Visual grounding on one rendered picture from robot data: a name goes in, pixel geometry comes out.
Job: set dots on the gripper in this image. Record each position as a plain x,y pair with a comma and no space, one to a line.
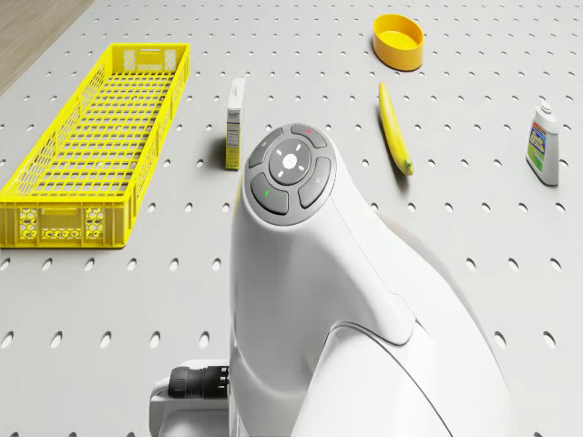
196,382

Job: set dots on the yellow basket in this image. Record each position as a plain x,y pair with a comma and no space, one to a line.
68,223

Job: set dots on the yellow carton box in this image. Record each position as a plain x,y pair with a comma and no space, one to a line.
233,132

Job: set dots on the banana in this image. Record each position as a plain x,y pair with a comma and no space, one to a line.
392,127

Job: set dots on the yellow bowl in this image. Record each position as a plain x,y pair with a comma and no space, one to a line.
398,50

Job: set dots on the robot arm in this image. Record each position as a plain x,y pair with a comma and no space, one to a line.
328,282

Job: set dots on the small white bottle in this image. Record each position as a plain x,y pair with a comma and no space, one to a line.
542,150

